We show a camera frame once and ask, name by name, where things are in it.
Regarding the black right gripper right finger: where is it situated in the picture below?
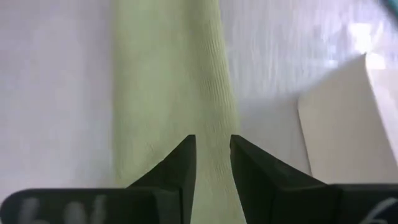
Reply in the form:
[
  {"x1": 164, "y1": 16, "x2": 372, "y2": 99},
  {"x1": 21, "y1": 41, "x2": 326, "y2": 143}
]
[{"x1": 230, "y1": 135, "x2": 398, "y2": 224}]

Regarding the white plastic bin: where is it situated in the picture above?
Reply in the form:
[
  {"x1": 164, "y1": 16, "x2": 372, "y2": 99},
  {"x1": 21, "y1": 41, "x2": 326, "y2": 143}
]
[{"x1": 297, "y1": 52, "x2": 398, "y2": 184}]

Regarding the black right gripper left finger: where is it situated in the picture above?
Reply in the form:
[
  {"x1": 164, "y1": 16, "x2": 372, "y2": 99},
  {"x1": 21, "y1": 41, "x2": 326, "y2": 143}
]
[{"x1": 0, "y1": 135, "x2": 197, "y2": 224}]

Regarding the light green microfiber towel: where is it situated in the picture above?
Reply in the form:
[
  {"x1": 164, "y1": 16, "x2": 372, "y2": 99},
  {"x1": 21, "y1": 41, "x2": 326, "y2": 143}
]
[{"x1": 110, "y1": 0, "x2": 246, "y2": 224}]

